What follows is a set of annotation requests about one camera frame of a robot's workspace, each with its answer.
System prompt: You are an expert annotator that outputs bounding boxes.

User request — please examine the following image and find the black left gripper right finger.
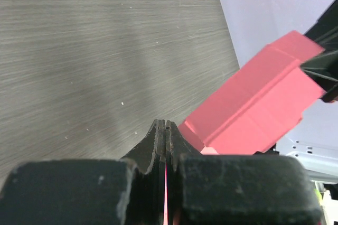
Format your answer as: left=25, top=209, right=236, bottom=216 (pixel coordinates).
left=166, top=121, right=323, bottom=224

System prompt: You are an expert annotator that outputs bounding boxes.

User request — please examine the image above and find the pink paper box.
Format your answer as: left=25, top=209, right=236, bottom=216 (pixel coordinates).
left=177, top=31, right=324, bottom=155

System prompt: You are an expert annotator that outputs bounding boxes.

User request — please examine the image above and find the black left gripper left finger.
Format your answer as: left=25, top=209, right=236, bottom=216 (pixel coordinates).
left=1, top=120, right=165, bottom=224

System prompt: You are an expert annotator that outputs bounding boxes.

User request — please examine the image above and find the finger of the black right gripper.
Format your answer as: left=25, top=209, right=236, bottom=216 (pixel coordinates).
left=301, top=50, right=337, bottom=103
left=304, top=0, right=337, bottom=44

